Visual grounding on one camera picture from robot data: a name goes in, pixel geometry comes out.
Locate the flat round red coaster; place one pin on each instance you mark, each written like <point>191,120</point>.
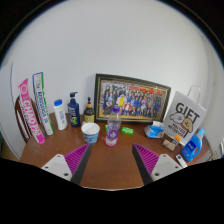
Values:
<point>107,144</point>

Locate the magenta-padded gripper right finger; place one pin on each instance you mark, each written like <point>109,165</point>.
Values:
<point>146,156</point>

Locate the dark blue pump bottle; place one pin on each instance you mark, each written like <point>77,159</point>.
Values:
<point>73,111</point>

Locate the white green tube box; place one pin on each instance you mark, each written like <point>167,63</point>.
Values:
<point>42,103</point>

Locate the colourful puzzle cube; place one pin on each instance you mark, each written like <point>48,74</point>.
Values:
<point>176,140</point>

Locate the small patterned packet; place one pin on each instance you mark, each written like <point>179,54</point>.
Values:
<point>168,145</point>

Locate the small white remote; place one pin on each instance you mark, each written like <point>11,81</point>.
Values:
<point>181,161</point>

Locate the dark wooden chair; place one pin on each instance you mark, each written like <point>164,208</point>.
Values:
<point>20,116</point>

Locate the blue detergent bottle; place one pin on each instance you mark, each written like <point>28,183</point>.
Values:
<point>191,148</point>

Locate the pink tube box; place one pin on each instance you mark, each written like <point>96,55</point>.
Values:
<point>30,111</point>

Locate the dark amber pump bottle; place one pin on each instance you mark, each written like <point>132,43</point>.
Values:
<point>89,115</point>

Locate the white refrigerator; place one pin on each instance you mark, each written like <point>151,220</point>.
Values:
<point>7,110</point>

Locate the framed group picture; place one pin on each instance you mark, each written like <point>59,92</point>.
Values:
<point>133,99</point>

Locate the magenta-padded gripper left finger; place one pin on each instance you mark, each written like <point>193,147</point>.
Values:
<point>77,156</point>

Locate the clear purple-capped water bottle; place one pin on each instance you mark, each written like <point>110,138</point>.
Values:
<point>113,131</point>

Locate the white printed gift bag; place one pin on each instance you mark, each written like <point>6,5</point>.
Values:
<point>185,116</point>

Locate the blue tissue pack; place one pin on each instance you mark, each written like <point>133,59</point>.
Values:
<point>154,131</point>

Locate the white blue-capped bottle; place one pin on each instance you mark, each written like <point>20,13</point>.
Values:
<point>60,115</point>

